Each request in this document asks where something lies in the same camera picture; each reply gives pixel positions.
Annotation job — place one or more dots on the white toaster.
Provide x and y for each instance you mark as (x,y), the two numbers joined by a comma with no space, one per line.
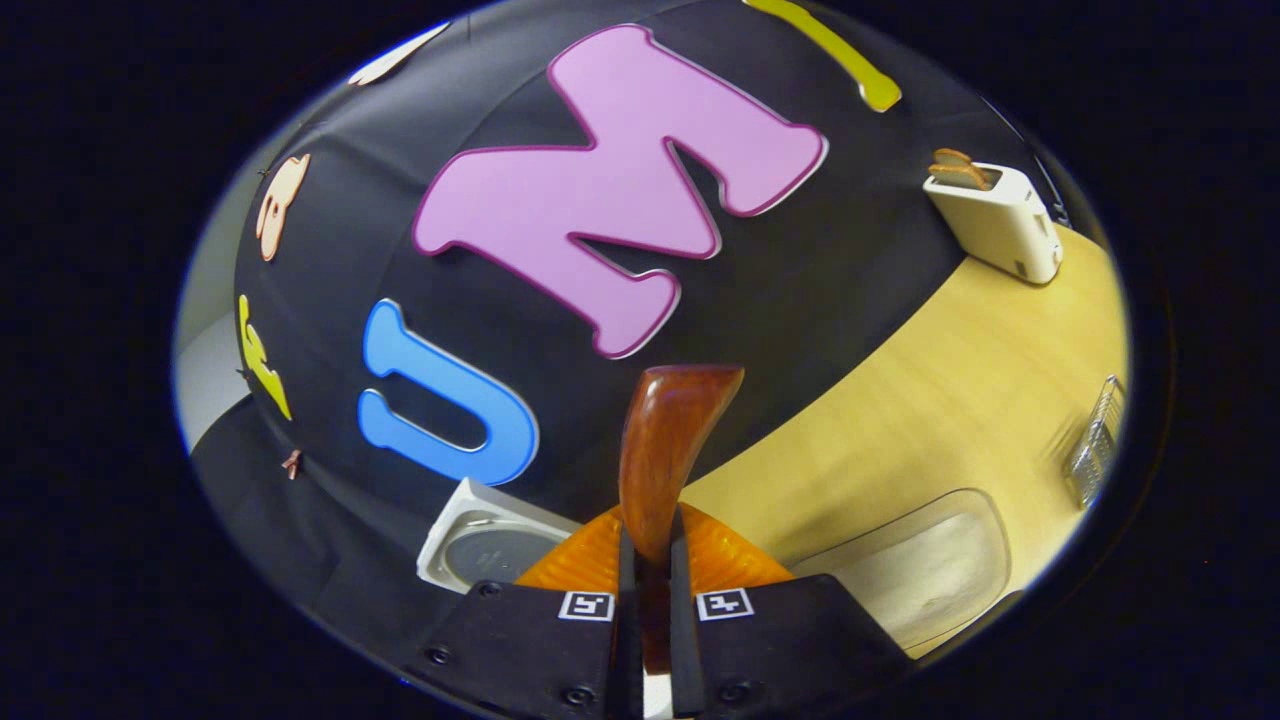
(1000,225)

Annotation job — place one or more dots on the copper cloth clip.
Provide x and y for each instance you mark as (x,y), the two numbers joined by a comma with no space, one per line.
(292,462)

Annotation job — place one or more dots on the clear box of rice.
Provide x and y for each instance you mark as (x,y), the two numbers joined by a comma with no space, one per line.
(920,570)

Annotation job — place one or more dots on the brown wooden spoon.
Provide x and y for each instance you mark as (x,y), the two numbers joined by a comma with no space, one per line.
(665,450)

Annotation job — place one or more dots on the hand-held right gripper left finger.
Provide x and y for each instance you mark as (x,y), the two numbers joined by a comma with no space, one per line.
(626,640)

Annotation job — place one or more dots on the white rice cooker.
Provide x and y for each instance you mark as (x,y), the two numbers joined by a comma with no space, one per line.
(480,545)

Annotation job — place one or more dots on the black backdrop cloth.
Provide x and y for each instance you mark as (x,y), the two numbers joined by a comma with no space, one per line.
(820,260)

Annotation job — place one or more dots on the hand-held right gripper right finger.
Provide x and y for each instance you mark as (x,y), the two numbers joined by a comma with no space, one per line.
(683,650)

